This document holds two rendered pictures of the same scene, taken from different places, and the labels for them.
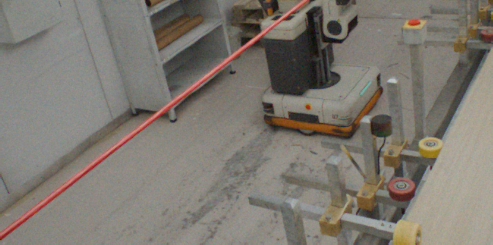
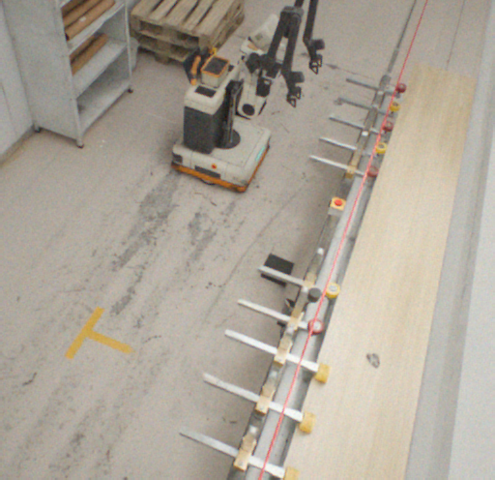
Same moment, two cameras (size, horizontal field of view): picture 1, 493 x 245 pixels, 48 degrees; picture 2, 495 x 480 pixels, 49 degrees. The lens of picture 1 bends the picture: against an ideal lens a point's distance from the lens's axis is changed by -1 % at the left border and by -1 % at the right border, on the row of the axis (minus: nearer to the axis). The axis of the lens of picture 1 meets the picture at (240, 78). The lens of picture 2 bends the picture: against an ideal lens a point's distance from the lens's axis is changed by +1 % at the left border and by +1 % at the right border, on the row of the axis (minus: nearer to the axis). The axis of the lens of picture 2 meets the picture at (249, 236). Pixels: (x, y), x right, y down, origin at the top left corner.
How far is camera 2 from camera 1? 139 cm
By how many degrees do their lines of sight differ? 33
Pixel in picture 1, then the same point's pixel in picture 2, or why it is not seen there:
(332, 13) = (249, 99)
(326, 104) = (229, 167)
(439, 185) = (337, 326)
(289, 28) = (211, 105)
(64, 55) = not seen: outside the picture
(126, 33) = (39, 63)
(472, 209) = (355, 348)
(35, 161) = not seen: outside the picture
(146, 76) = (56, 105)
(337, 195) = (285, 345)
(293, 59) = (209, 129)
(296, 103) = (203, 161)
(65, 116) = not seen: outside the picture
